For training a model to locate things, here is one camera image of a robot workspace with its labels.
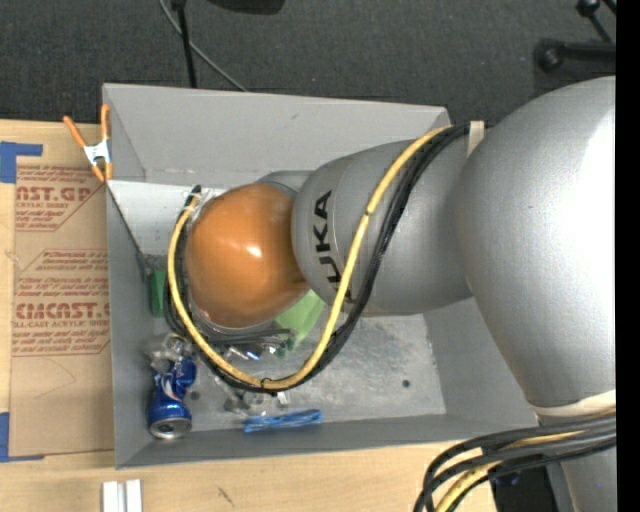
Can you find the crushed blue drink can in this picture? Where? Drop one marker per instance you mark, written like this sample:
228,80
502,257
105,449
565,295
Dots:
169,400

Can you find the grey metal bin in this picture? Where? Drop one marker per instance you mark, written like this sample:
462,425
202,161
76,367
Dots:
380,360

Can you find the brown cardboard board red print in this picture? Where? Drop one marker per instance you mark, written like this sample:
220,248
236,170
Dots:
60,390

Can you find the clear glass thing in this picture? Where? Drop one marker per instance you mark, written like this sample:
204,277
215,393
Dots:
250,400

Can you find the blue flat plastic strip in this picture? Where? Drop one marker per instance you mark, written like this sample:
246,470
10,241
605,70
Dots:
282,420

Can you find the dark green flat block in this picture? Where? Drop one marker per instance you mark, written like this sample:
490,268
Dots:
158,292

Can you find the light green sponge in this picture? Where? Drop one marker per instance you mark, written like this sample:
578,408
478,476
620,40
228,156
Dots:
307,317

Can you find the clear plastic bottle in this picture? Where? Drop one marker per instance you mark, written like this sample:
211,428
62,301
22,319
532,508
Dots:
167,350

